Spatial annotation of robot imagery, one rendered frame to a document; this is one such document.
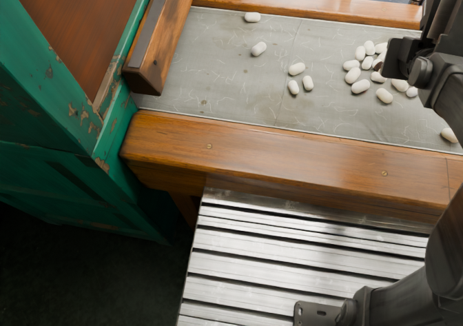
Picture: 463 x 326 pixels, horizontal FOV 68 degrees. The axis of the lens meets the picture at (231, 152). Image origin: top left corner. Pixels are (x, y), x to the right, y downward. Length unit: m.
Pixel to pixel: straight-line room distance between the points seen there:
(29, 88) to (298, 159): 0.43
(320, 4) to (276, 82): 0.22
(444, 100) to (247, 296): 0.44
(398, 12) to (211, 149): 0.52
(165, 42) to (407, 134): 0.50
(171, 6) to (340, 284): 0.62
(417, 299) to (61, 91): 0.48
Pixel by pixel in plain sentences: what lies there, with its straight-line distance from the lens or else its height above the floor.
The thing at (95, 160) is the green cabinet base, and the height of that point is 0.82.
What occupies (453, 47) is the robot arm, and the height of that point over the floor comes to 0.98.
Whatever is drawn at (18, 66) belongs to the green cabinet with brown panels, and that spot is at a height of 1.05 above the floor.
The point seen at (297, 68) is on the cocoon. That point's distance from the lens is 0.74.
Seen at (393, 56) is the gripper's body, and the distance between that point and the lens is 0.65.
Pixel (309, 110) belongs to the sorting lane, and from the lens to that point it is 0.71.
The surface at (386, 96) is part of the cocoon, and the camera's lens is 0.75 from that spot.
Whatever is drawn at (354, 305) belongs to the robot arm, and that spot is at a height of 0.80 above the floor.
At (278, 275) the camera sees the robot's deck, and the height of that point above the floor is 0.67.
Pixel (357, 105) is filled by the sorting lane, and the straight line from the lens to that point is 0.74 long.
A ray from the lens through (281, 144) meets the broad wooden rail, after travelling 0.64.
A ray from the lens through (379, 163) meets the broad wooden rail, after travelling 0.66.
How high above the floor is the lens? 1.33
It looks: 64 degrees down
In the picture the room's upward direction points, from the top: 5 degrees counter-clockwise
